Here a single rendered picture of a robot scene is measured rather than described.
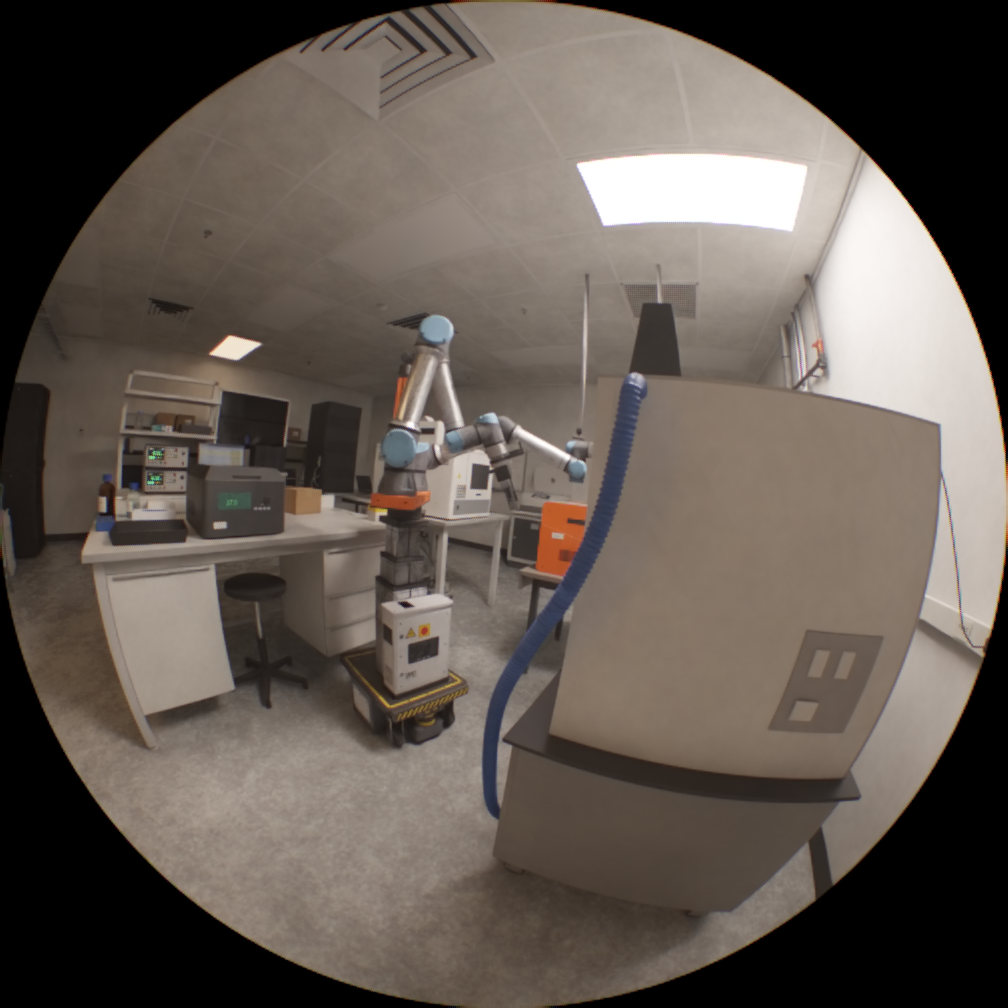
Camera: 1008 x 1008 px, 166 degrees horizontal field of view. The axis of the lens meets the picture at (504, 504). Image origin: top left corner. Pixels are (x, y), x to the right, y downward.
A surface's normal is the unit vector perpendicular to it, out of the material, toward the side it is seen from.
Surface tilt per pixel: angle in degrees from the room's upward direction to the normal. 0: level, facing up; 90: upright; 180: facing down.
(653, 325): 88
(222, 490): 90
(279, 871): 0
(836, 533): 90
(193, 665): 90
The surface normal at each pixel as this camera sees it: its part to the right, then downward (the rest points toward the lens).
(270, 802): 0.10, -0.99
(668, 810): -0.47, 0.02
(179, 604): 0.88, 0.12
